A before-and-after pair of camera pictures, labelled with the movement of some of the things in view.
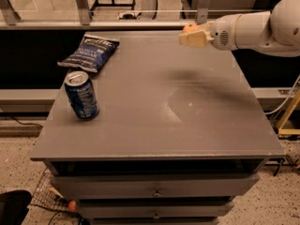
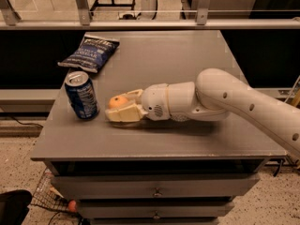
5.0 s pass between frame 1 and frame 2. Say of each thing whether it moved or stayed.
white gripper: moved
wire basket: stayed
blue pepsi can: stayed
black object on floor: stayed
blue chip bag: stayed
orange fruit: moved
